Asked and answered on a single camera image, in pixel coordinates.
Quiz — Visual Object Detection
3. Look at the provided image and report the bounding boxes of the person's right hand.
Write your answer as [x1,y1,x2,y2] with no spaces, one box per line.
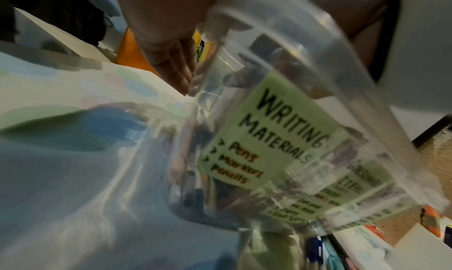
[310,0,400,69]

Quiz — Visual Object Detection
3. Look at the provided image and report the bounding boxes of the clear plastic organizer box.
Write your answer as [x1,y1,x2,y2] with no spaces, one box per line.
[160,0,451,236]

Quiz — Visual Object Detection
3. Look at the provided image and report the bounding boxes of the person's left hand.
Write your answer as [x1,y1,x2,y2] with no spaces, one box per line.
[109,0,227,94]

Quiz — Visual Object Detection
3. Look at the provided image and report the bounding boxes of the pile of assorted pens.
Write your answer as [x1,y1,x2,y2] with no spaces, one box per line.
[169,106,354,270]

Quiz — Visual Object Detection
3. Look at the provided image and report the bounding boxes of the polka dot tablecloth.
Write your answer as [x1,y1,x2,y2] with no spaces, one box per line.
[0,41,248,270]

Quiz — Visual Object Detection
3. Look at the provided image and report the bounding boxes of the orange felt bag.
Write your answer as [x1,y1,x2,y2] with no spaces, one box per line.
[116,27,207,74]

